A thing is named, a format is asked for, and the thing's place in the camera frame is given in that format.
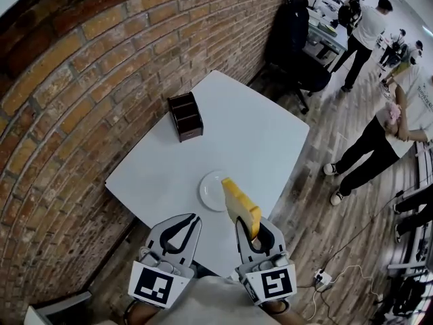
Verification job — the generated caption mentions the yellow sponge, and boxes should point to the yellow sponge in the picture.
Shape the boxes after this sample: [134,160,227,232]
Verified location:
[221,177,262,240]

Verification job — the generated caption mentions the person's right forearm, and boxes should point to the person's right forearm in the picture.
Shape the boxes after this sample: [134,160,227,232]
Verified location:
[262,299,292,315]

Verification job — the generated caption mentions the white metal rack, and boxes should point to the white metal rack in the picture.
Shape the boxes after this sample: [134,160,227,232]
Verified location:
[387,140,433,277]

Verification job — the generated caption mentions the black office chair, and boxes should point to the black office chair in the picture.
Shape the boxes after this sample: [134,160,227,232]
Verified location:
[265,0,332,115]

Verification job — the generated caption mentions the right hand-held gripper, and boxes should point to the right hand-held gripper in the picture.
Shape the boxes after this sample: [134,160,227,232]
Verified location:
[235,216,298,306]

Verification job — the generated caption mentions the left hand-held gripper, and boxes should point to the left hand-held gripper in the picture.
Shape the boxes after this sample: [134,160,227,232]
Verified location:
[127,214,203,308]

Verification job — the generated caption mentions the black wrist band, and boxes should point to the black wrist band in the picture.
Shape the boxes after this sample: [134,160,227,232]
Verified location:
[123,299,136,325]

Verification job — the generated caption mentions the black bag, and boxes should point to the black bag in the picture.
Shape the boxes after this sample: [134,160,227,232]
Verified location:
[392,276,427,316]

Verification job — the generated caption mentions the black cable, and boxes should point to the black cable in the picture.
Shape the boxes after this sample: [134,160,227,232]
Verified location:
[319,190,405,274]

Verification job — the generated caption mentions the person's left forearm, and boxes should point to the person's left forearm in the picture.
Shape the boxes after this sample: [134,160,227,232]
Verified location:
[124,299,160,325]

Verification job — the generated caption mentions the white chair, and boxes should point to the white chair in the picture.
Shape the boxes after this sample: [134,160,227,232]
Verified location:
[24,289,92,325]

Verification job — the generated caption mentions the person's grey shirt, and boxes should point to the person's grey shirt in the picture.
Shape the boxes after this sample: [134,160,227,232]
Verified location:
[145,275,305,325]

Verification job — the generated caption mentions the pink plush item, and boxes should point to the pink plush item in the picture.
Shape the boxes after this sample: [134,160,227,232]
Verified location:
[384,102,402,125]

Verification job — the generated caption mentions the white round plate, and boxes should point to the white round plate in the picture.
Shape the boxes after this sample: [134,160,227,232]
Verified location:
[198,170,237,212]

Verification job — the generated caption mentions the dark wrist band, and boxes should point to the dark wrist band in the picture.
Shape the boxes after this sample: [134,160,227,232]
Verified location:
[267,299,291,315]

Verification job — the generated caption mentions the white power strip with cable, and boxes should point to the white power strip with cable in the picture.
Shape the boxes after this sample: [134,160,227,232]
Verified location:
[309,265,385,321]

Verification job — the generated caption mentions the white background desk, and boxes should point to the white background desk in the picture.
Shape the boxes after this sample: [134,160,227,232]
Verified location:
[302,8,349,69]

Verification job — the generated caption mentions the dark wooden organizer box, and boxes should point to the dark wooden organizer box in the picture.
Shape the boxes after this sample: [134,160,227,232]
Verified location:
[167,91,204,143]

